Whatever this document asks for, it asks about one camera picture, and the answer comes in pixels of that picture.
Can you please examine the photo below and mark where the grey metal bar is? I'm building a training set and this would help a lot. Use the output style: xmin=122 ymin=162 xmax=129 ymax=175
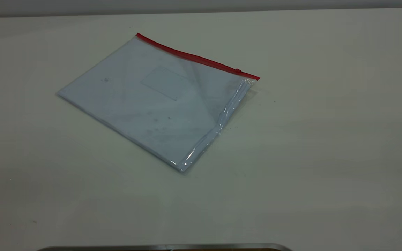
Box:
xmin=36 ymin=243 xmax=293 ymax=251

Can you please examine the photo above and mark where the clear plastic red-zipper bag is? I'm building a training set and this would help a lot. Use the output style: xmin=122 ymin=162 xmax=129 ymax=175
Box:
xmin=56 ymin=32 xmax=261 ymax=174

